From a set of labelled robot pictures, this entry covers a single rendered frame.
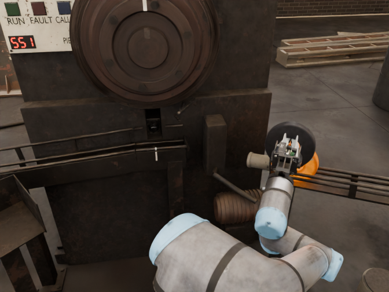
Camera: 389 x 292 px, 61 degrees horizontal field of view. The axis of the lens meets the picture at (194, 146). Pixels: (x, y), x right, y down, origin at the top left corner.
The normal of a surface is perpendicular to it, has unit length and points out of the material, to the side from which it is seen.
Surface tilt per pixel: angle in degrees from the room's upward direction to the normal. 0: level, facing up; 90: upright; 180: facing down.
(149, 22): 90
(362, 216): 0
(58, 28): 90
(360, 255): 0
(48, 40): 90
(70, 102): 0
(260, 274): 28
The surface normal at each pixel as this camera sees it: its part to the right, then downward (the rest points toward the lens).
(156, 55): 0.14, 0.52
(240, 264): 0.03, -0.73
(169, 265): -0.68, -0.02
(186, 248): -0.37, -0.45
